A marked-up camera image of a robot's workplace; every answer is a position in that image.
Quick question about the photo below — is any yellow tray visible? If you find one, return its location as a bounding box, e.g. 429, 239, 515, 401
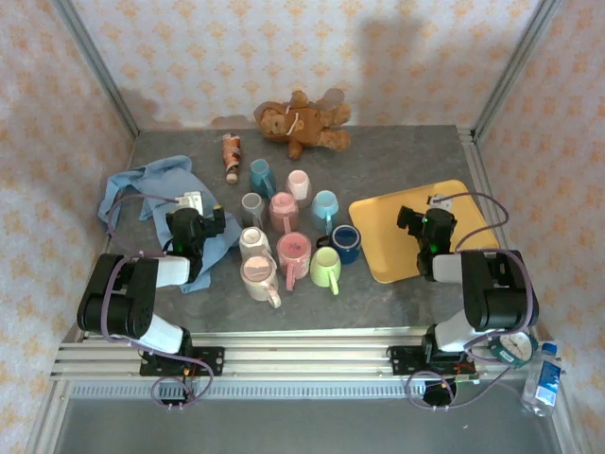
348, 178, 501, 285

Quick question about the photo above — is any grey mug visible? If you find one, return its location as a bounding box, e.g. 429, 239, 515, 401
240, 192, 266, 229

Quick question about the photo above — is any white mug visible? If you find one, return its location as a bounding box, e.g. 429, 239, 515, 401
238, 226, 273, 260

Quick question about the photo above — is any teal mug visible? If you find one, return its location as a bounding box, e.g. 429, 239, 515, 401
249, 158, 278, 200

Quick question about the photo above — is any large pale pink mug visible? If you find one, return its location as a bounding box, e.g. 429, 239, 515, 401
239, 254, 283, 309

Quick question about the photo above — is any dark blue mug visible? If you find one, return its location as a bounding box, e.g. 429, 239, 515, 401
315, 223, 363, 266

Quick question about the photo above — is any plain pink mug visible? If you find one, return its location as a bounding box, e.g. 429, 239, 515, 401
268, 191, 301, 234

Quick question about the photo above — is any pink patterned mug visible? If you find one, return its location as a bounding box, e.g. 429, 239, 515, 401
275, 231, 313, 292

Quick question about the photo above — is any light blue mug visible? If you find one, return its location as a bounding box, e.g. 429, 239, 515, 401
310, 189, 340, 236

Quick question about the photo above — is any pale pink handleless cup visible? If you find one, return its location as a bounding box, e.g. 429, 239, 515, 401
285, 169, 313, 208

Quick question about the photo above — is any light green mug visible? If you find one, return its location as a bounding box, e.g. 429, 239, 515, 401
309, 246, 342, 296

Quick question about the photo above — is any light blue cloth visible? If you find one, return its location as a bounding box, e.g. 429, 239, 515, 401
97, 154, 243, 295

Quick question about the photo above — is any brown teddy bear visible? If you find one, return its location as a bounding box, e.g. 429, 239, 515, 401
253, 89, 354, 161

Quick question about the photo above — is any teal dial clock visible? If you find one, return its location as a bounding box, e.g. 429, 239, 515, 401
486, 330, 540, 370

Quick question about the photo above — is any clear water bottle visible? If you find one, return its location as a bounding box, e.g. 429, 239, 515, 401
520, 341, 566, 418

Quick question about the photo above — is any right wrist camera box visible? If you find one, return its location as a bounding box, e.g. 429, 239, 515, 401
426, 192, 456, 213

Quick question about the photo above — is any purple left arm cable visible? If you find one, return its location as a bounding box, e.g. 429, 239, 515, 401
101, 193, 214, 413

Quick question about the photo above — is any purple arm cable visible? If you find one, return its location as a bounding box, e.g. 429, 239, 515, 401
406, 191, 541, 413
101, 193, 214, 413

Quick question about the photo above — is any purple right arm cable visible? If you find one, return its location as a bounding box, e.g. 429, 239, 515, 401
406, 191, 541, 413

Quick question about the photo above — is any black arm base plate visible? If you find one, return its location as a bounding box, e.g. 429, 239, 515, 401
387, 344, 478, 379
139, 346, 226, 378

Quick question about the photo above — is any aluminium mounting rail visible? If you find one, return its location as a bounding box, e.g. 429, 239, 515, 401
49, 330, 563, 383

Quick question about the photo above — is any black cable connector block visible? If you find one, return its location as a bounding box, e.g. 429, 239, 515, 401
423, 380, 458, 408
158, 377, 195, 409

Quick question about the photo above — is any grey slotted cable duct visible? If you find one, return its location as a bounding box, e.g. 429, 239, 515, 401
70, 383, 526, 399

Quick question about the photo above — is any aluminium frame post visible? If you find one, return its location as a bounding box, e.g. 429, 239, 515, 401
50, 0, 142, 139
471, 0, 564, 143

